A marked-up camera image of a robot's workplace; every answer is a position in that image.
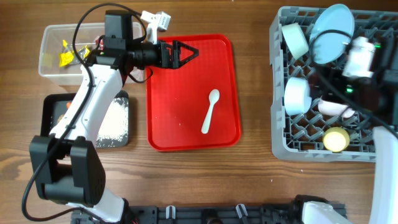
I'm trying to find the yellow cup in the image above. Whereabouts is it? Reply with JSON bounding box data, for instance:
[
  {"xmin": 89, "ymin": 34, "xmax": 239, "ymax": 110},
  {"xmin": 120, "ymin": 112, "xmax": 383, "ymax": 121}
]
[{"xmin": 323, "ymin": 127, "xmax": 350, "ymax": 152}]

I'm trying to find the black waste tray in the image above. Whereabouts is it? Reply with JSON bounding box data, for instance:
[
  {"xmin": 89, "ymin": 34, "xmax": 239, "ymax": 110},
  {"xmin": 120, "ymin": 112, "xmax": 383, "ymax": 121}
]
[{"xmin": 40, "ymin": 90, "xmax": 129, "ymax": 146}]

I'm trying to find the red serving tray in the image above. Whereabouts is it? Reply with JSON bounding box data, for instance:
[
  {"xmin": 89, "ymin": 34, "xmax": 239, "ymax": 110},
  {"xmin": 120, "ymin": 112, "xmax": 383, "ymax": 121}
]
[{"xmin": 146, "ymin": 34, "xmax": 241, "ymax": 152}]

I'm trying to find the pink cup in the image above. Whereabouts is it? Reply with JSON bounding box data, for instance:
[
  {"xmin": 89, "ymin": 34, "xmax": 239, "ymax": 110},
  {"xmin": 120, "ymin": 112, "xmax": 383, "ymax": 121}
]
[{"xmin": 318, "ymin": 99, "xmax": 355, "ymax": 118}]

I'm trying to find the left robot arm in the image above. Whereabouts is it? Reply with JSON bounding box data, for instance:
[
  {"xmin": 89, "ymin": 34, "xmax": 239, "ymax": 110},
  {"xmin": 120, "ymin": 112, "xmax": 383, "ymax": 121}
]
[{"xmin": 27, "ymin": 3, "xmax": 187, "ymax": 223}]

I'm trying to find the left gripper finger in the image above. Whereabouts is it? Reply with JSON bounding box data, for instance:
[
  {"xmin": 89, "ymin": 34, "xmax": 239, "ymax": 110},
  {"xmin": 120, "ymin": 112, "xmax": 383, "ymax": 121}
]
[
  {"xmin": 178, "ymin": 54, "xmax": 198, "ymax": 68},
  {"xmin": 180, "ymin": 42, "xmax": 199, "ymax": 56}
]

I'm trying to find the left black cable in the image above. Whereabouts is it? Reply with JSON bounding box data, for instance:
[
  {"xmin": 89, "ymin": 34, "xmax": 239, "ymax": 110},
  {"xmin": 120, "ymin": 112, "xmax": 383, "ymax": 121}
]
[{"xmin": 21, "ymin": 2, "xmax": 153, "ymax": 222}]

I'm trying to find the white plastic spoon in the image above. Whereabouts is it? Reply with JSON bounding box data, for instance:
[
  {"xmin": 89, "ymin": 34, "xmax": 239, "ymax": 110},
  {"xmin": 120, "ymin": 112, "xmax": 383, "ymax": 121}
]
[{"xmin": 201, "ymin": 89, "xmax": 220, "ymax": 134}]

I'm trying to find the clear plastic waste bin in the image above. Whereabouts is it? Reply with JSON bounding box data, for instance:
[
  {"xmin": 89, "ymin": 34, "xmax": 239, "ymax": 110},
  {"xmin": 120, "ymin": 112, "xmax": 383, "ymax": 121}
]
[{"xmin": 38, "ymin": 21, "xmax": 145, "ymax": 86}]

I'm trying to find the light blue plate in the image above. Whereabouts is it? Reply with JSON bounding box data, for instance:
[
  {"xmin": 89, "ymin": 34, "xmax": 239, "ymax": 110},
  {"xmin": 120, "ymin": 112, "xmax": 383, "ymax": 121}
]
[{"xmin": 310, "ymin": 4, "xmax": 354, "ymax": 64}]

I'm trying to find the yellow silver wrapper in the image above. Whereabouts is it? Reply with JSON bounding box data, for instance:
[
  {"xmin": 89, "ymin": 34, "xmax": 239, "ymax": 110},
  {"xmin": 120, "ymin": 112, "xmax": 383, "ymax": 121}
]
[{"xmin": 59, "ymin": 40, "xmax": 91, "ymax": 67}]

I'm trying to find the blue bowl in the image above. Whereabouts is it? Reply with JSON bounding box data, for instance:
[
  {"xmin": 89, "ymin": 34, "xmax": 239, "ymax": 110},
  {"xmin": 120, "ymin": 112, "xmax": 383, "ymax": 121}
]
[{"xmin": 284, "ymin": 77, "xmax": 312, "ymax": 116}]

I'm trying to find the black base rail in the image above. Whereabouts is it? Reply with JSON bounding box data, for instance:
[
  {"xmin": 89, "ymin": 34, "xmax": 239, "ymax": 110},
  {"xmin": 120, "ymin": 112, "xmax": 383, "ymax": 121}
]
[{"xmin": 70, "ymin": 203, "xmax": 346, "ymax": 224}]

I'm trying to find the white rice pile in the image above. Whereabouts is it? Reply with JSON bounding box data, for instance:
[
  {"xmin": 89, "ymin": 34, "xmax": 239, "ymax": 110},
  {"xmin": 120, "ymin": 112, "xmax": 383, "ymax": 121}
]
[{"xmin": 96, "ymin": 97, "xmax": 129, "ymax": 147}]

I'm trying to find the green bowl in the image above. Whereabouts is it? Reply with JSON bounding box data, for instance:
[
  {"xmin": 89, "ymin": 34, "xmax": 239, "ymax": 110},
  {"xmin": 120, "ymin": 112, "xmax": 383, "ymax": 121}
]
[{"xmin": 282, "ymin": 23, "xmax": 309, "ymax": 60}]

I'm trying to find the grey dishwasher rack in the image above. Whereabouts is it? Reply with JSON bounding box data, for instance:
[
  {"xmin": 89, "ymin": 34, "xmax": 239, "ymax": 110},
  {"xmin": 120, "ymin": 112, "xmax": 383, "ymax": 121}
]
[{"xmin": 269, "ymin": 6, "xmax": 397, "ymax": 162}]

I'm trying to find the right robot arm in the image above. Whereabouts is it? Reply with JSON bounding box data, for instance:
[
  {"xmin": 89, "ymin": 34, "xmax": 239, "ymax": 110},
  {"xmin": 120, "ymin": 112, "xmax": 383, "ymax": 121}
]
[{"xmin": 317, "ymin": 37, "xmax": 397, "ymax": 223}]

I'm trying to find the brown food scrap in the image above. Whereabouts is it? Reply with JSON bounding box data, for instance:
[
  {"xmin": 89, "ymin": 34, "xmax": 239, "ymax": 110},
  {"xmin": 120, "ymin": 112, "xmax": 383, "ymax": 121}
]
[{"xmin": 57, "ymin": 114, "xmax": 64, "ymax": 124}]

